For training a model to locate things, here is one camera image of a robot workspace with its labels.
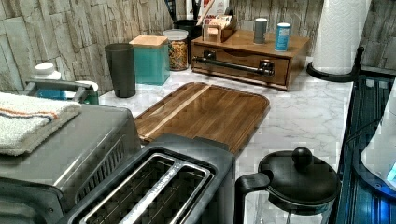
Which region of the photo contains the wooden cutting board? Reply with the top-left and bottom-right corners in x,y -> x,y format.
135,82 -> 270,155

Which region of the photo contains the folded white striped towel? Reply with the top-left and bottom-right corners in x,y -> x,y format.
0,92 -> 81,156

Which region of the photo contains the black paper towel holder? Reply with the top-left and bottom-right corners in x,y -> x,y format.
306,46 -> 364,83

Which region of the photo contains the white capped water bottle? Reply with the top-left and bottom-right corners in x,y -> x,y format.
34,63 -> 62,80

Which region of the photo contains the white paper towel roll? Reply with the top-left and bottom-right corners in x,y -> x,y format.
312,0 -> 372,76

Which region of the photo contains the dark grey plastic cup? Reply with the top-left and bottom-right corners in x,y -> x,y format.
105,43 -> 135,98

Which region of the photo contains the wooden tea bag caddy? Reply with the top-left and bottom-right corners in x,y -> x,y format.
202,15 -> 236,43

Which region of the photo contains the black metal drawer handle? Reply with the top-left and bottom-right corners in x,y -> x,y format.
192,50 -> 275,77

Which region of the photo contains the wooden drawer box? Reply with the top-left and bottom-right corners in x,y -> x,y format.
191,30 -> 310,91

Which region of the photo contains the blue shaker can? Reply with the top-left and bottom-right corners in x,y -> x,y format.
275,22 -> 291,51

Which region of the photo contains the black utensil holder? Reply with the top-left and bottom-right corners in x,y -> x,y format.
174,20 -> 202,40

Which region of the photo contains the silver toaster oven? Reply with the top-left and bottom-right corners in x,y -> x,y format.
0,105 -> 140,224

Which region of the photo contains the teal canister with wooden lid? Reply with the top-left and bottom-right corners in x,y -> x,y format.
130,35 -> 170,85

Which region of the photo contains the black lid french press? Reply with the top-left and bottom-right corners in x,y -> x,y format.
233,147 -> 341,224

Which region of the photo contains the grey shaker can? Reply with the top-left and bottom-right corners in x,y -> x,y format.
253,18 -> 268,44

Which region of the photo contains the black two-slot toaster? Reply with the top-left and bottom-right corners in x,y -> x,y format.
57,134 -> 235,224

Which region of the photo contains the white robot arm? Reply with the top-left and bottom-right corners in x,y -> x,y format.
361,86 -> 396,190

